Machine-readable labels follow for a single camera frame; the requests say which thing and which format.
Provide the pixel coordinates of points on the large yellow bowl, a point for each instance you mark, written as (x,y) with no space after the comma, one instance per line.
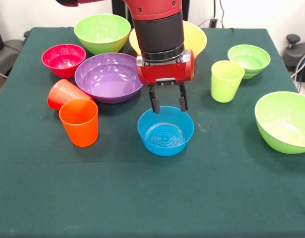
(195,39)

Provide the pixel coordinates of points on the black knobbed stand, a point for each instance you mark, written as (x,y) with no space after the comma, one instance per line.
(293,39)

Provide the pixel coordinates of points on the purple bowl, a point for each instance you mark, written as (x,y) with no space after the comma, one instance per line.
(105,79)

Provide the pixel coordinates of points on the black power plug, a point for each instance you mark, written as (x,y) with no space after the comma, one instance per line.
(213,22)

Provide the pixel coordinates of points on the small black armrest pad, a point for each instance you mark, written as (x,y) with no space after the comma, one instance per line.
(27,34)

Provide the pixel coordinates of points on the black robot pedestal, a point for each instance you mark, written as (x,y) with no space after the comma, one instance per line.
(119,8)

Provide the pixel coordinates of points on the large light green bowl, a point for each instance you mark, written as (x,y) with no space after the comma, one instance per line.
(278,138)
(100,29)

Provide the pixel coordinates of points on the dark green tablecloth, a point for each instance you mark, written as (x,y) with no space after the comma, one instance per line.
(152,186)

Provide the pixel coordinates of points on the grey chair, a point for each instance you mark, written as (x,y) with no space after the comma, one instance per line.
(5,57)

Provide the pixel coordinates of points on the small green bowl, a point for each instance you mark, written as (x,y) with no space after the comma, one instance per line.
(251,59)

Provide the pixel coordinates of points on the orange cup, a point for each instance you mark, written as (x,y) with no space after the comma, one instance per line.
(80,131)

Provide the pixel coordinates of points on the yellow-green cup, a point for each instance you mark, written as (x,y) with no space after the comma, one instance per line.
(224,89)

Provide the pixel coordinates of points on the blue bowl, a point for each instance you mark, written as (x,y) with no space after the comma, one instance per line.
(165,146)

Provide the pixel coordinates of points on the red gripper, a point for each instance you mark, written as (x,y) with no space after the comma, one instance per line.
(165,73)

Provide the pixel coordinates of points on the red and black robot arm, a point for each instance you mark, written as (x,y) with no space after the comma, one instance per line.
(160,34)

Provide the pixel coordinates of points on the red cup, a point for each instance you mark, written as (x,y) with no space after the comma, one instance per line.
(62,94)

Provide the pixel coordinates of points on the pink bowl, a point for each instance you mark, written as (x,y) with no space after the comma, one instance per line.
(63,70)

